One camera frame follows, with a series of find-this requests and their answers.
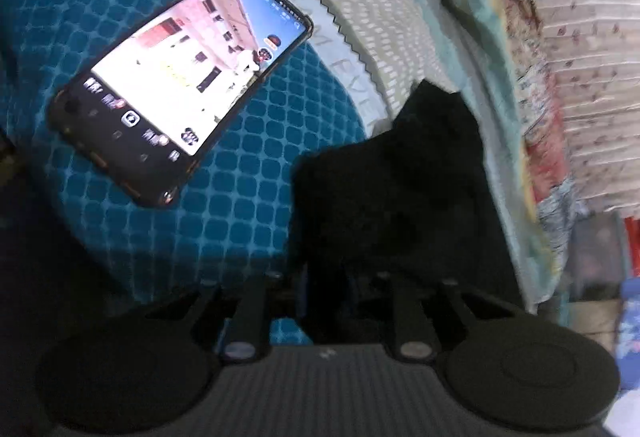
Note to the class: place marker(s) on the black pants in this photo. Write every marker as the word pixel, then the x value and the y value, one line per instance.
pixel 413 203

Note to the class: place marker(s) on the blue patterned cloth bag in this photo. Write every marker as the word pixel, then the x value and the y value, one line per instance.
pixel 627 347

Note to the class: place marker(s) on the grey teal storage box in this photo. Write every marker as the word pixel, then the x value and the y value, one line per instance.
pixel 596 268

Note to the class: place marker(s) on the black smartphone with lit screen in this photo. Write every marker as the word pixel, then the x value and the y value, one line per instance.
pixel 147 111

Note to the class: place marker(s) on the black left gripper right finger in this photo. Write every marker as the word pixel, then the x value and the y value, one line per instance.
pixel 415 319

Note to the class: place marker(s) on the red floral patchwork quilt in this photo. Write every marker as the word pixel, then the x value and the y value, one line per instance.
pixel 540 116

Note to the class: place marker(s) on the white teal patterned bedsheet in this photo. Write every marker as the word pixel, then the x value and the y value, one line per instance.
pixel 381 49

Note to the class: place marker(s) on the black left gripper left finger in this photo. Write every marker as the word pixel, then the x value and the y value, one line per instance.
pixel 246 317

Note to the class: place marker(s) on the beige leaf print curtain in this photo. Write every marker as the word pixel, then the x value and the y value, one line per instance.
pixel 593 51

